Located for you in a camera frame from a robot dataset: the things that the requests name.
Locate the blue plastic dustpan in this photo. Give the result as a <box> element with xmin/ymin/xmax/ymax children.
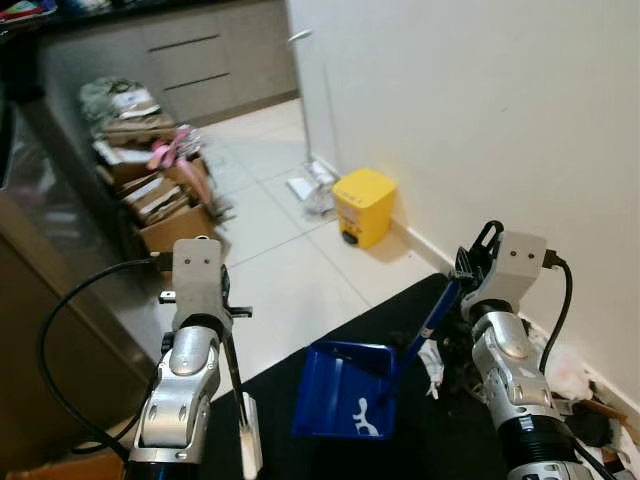
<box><xmin>291</xmin><ymin>274</ymin><xmax>467</xmax><ymax>442</ymax></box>

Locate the black floor mat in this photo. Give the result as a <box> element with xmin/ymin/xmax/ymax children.
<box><xmin>195</xmin><ymin>271</ymin><xmax>640</xmax><ymax>480</ymax></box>

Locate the stack of cardboard boxes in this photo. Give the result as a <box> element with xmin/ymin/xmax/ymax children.
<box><xmin>80</xmin><ymin>78</ymin><xmax>227</xmax><ymax>258</ymax></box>

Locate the small white card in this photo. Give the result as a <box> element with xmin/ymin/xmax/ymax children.
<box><xmin>419</xmin><ymin>339</ymin><xmax>447</xmax><ymax>401</ymax></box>

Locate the yellow pedal bin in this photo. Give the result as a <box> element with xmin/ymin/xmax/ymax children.
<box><xmin>331</xmin><ymin>168</ymin><xmax>399</xmax><ymax>250</ymax></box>

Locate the crumpled white tissue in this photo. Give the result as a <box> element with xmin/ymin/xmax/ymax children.
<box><xmin>544</xmin><ymin>344</ymin><xmax>598</xmax><ymax>403</ymax></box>

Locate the clear plastic bag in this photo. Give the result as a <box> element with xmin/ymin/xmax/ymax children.
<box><xmin>300</xmin><ymin>183</ymin><xmax>338</xmax><ymax>218</ymax></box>

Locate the white flat mop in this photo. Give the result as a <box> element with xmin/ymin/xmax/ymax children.
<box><xmin>286</xmin><ymin>29</ymin><xmax>341</xmax><ymax>206</ymax></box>

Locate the pink plastic item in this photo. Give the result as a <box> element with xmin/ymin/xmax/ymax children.
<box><xmin>147</xmin><ymin>124</ymin><xmax>203</xmax><ymax>173</ymax></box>

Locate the steel appliance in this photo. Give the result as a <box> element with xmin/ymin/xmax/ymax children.
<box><xmin>0</xmin><ymin>95</ymin><xmax>156</xmax><ymax>476</ymax></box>

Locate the grey drawer cabinet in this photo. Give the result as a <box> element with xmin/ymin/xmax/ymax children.
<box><xmin>38</xmin><ymin>0</ymin><xmax>302</xmax><ymax>129</ymax></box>

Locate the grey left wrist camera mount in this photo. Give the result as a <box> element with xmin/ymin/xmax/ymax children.
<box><xmin>170</xmin><ymin>237</ymin><xmax>228</xmax><ymax>323</ymax></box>

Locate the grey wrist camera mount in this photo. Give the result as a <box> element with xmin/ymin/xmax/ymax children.
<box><xmin>478</xmin><ymin>231</ymin><xmax>550</xmax><ymax>313</ymax></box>
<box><xmin>170</xmin><ymin>237</ymin><xmax>228</xmax><ymax>323</ymax></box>

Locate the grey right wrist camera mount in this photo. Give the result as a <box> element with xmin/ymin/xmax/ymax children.
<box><xmin>478</xmin><ymin>231</ymin><xmax>550</xmax><ymax>313</ymax></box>

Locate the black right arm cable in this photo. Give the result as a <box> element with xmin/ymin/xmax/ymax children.
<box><xmin>540</xmin><ymin>252</ymin><xmax>575</xmax><ymax>381</ymax></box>

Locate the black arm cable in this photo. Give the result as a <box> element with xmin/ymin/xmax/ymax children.
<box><xmin>37</xmin><ymin>257</ymin><xmax>179</xmax><ymax>463</ymax></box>
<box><xmin>540</xmin><ymin>252</ymin><xmax>575</xmax><ymax>381</ymax></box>

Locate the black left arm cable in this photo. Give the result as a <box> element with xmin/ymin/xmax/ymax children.
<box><xmin>37</xmin><ymin>257</ymin><xmax>179</xmax><ymax>463</ymax></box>

